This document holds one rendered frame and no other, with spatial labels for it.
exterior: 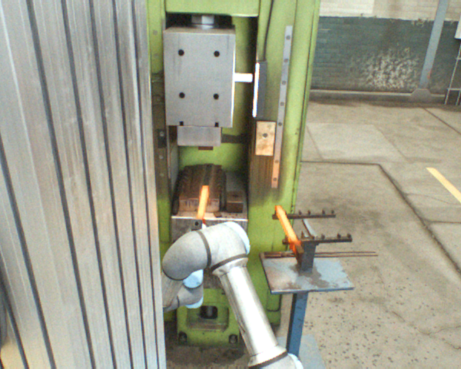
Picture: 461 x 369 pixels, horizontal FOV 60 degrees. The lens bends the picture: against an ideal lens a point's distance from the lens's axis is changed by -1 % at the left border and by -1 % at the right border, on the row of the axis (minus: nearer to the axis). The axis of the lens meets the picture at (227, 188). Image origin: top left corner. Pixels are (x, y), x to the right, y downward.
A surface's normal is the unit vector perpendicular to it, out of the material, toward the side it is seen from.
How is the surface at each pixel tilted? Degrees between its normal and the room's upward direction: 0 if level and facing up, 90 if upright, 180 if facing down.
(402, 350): 0
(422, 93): 90
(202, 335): 90
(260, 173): 90
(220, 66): 90
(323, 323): 0
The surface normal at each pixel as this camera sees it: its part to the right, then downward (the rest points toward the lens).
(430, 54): -0.02, 0.46
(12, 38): 0.96, 0.15
